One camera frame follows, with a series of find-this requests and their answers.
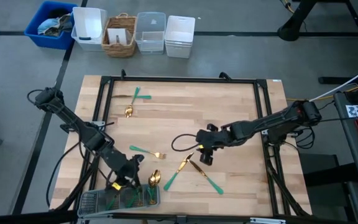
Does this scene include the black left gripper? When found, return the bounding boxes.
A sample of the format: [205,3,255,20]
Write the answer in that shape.
[105,154,145,192]

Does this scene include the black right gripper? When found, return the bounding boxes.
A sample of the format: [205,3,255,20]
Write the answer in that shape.
[195,123,235,152]

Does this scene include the gold spoon green handle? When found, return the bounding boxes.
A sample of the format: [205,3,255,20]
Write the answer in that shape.
[124,86,142,119]
[146,177,158,206]
[151,169,162,187]

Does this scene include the gold knife green handle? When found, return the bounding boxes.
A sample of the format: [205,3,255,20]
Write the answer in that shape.
[163,151,195,192]
[188,159,225,196]
[111,94,152,101]
[105,192,119,212]

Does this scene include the grey mesh cutlery caddy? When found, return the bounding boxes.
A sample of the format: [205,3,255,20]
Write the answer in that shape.
[76,184,162,218]

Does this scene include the white stacked storage bins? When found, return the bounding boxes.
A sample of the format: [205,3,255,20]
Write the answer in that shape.
[164,15,196,60]

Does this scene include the white label plate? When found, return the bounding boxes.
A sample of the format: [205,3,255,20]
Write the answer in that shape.
[249,217,287,224]

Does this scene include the clear plastic bin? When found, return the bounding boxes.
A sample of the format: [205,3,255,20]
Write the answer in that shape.
[134,11,167,55]

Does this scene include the black floor stand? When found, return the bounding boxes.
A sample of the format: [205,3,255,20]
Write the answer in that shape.
[300,154,358,187]

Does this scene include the wicker basket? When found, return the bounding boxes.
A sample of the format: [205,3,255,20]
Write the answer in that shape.
[101,12,138,58]

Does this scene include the black desk leg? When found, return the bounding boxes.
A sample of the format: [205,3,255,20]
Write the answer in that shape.
[277,0,358,62]

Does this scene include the grey desk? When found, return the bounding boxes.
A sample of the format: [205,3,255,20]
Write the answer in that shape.
[333,86,358,189]

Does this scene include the white paper box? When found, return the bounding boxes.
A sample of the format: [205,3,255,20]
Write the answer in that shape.
[106,27,133,46]

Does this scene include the black desk foot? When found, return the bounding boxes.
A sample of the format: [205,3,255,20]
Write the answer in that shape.
[318,75,358,85]

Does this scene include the blue plastic bin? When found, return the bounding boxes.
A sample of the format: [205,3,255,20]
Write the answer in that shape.
[23,0,79,50]

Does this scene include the white translucent storage bin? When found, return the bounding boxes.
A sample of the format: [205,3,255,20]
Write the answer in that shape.
[71,6,108,52]

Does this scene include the crumpled clothes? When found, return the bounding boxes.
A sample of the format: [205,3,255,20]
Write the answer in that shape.
[37,9,74,38]

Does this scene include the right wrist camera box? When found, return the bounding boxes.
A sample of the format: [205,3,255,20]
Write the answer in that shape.
[199,150,214,166]

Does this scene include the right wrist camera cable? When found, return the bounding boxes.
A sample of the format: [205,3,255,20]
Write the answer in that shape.
[170,133,200,153]

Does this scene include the black aluminium table frame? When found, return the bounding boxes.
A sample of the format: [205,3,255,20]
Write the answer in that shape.
[90,68,276,218]

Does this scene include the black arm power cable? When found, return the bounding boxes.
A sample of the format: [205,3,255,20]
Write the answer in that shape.
[45,136,88,208]

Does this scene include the yellow cable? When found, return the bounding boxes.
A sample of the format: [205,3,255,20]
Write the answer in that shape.
[286,77,358,102]

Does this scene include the black cable bundle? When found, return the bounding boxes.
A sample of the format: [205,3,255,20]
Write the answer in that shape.
[287,99,337,150]

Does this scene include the black camera gantry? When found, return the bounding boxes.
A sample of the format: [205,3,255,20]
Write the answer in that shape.
[0,136,358,224]

